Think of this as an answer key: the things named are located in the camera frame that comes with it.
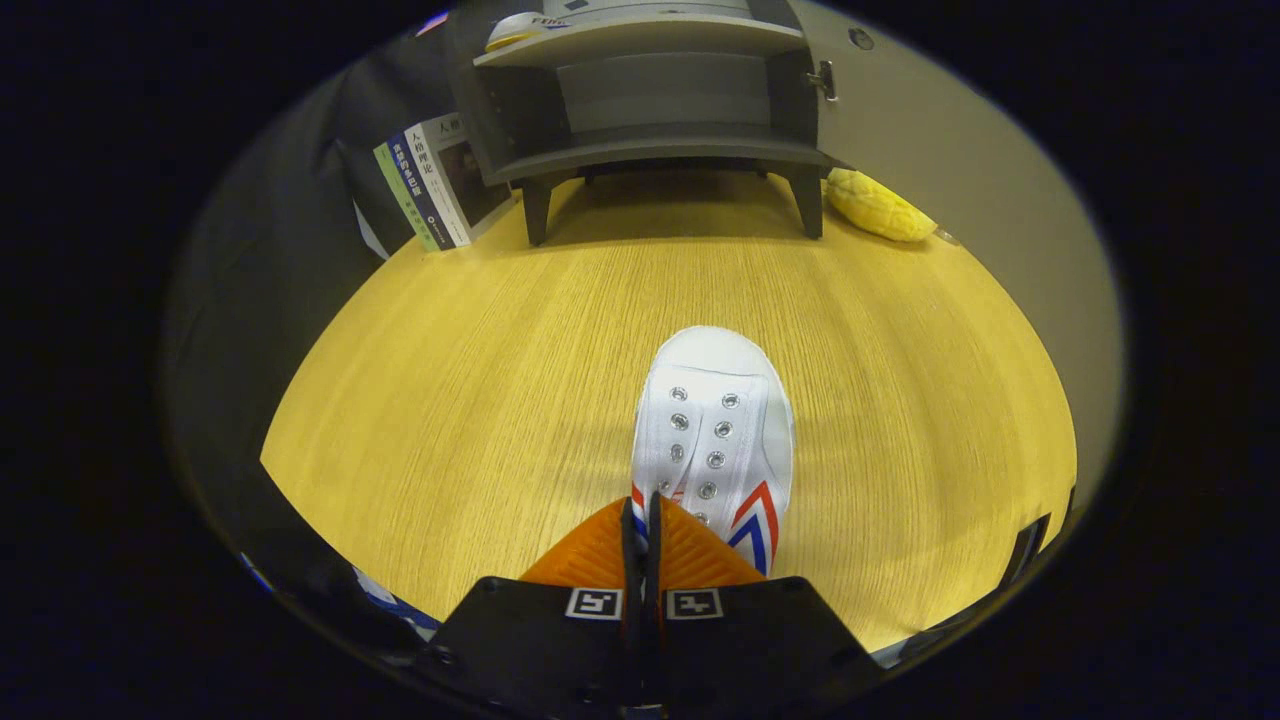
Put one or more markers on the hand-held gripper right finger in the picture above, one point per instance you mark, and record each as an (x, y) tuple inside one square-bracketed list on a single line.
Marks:
[(760, 650)]

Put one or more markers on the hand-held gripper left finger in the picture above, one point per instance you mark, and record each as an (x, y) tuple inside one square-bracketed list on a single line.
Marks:
[(540, 650)]

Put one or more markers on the blue white striped cloth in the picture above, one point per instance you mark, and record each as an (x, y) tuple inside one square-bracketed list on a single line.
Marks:
[(400, 605)]

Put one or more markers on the black backdrop cloth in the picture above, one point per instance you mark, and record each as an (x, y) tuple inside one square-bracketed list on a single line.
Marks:
[(260, 300)]

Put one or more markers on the yellow bumpy toy fruit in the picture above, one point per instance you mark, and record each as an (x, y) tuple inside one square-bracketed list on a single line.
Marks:
[(880, 205)]

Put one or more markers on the dark blue spine book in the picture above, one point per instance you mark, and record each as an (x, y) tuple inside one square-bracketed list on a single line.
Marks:
[(425, 190)]

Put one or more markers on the white spine book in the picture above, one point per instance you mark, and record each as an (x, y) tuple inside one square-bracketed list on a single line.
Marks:
[(470, 175)]

